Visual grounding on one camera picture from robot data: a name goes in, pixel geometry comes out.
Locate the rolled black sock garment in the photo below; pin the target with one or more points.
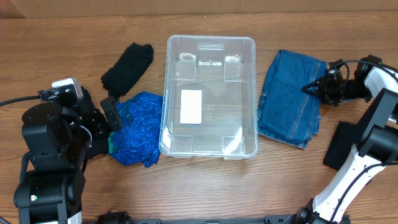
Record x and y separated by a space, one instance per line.
126 72

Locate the clear plastic storage bin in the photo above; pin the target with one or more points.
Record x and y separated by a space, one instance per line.
224 69

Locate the blue sequin fabric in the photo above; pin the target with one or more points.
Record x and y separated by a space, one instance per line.
138 139

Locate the white label in bin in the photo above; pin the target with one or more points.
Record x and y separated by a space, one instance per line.
191 102

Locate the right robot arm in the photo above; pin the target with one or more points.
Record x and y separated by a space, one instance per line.
362 150

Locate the blue denim jeans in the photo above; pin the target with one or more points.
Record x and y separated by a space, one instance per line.
285 113

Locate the black cloth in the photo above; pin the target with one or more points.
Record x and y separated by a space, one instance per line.
99 146
340 145

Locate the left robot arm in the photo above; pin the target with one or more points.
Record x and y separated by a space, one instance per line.
61 135

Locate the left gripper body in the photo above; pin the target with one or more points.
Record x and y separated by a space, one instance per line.
101 118

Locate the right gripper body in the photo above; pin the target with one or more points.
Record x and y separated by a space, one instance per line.
334 89

